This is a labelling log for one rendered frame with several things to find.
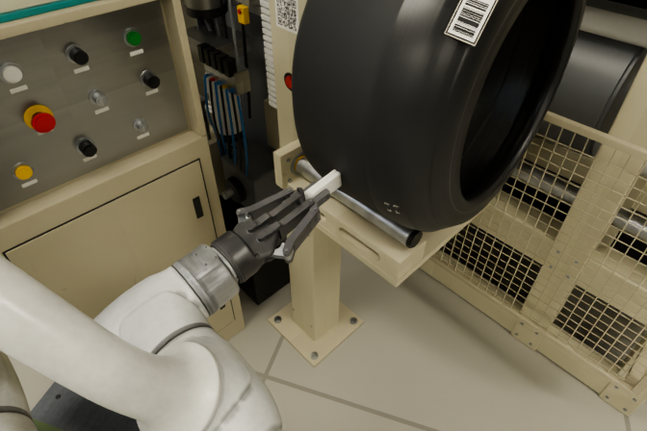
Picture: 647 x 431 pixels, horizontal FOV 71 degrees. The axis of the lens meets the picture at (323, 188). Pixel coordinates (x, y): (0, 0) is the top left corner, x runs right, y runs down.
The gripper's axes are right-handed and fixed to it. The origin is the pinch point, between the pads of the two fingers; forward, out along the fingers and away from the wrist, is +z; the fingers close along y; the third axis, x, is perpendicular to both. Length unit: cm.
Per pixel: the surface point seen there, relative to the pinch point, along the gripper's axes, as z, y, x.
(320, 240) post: 18, 28, 56
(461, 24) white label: 13.9, -13.4, -26.6
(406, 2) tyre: 12.9, -5.8, -27.8
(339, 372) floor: 5, 13, 109
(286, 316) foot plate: 6, 43, 108
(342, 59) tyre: 6.8, 0.3, -20.5
